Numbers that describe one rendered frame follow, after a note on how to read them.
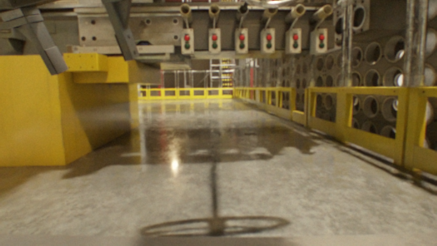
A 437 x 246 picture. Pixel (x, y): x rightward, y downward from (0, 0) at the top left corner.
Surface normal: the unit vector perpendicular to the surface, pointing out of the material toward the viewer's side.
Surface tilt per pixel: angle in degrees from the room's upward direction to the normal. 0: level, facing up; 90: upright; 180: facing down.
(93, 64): 90
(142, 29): 90
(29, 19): 83
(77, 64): 90
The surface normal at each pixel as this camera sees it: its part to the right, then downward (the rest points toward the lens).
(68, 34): 0.04, 0.10
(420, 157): -1.00, 0.02
